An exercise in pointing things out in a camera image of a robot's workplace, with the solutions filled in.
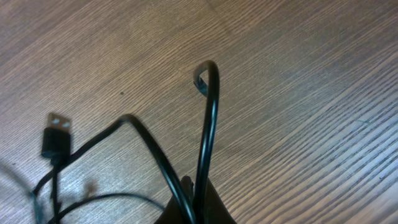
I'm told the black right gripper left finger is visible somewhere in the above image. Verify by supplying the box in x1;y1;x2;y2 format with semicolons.
155;175;193;224

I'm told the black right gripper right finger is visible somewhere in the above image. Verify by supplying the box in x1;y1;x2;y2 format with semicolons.
198;179;236;224

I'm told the separated black USB cable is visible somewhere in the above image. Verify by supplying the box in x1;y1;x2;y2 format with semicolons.
30;60;221;224

